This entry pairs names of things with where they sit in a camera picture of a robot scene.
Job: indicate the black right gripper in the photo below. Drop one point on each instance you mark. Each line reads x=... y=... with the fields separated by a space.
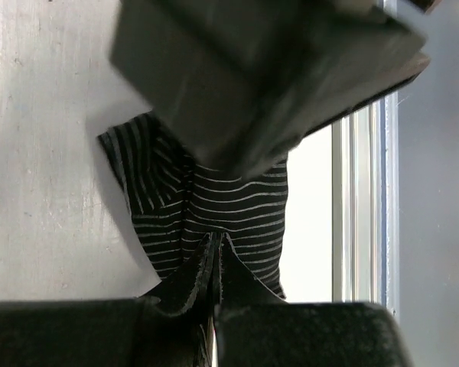
x=241 y=83

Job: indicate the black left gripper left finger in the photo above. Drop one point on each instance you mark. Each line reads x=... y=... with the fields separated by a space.
x=168 y=326

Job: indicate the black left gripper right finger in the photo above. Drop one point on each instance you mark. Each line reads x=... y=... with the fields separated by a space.
x=254 y=327

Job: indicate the black striped underwear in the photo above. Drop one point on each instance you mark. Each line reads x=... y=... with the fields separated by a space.
x=174 y=202

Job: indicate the aluminium front rail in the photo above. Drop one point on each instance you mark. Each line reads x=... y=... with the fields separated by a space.
x=365 y=197

